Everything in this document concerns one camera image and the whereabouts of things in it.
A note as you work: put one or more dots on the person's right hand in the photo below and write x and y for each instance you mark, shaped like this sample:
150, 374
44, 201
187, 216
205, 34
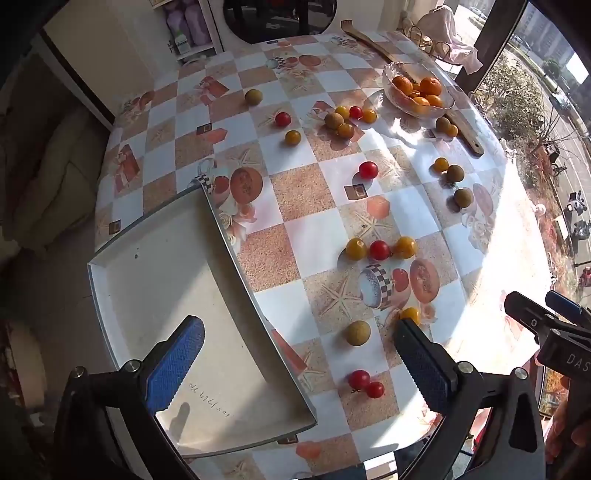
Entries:
559, 431

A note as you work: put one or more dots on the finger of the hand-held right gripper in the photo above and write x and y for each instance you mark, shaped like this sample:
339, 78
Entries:
568, 307
528, 314

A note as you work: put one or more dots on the red cherry tomato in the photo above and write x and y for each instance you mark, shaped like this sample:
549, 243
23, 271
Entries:
368, 170
283, 119
359, 379
375, 390
379, 249
355, 112

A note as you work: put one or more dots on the beige sofa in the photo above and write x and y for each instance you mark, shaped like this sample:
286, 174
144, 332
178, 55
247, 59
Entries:
60, 184

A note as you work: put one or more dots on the round dark mirror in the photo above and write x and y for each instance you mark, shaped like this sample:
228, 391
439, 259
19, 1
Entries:
277, 18

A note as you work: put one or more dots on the clear glass bowl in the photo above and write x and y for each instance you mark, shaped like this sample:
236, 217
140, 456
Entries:
397, 104

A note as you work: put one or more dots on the wooden back scratcher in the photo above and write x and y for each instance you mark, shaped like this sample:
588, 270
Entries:
466, 137

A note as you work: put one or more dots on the dark window frame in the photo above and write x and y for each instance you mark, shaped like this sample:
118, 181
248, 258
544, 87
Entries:
498, 41

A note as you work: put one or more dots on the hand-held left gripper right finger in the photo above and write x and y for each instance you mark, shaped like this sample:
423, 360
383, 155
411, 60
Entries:
425, 369

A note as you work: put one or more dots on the orange tangerine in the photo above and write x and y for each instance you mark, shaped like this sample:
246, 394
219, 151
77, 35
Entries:
430, 85
420, 103
402, 85
435, 100

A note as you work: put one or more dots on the white bottle green label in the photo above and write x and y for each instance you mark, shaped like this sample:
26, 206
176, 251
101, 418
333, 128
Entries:
182, 44

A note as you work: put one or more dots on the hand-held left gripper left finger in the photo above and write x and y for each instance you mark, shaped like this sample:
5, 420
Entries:
178, 364

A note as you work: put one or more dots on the white cardboard box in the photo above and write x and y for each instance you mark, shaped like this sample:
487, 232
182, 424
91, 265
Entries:
175, 277

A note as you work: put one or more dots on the parked scooter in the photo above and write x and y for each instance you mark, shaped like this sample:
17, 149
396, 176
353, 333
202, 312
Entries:
582, 229
577, 203

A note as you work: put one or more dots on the white round container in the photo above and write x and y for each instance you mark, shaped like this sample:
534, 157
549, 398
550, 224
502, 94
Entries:
27, 364

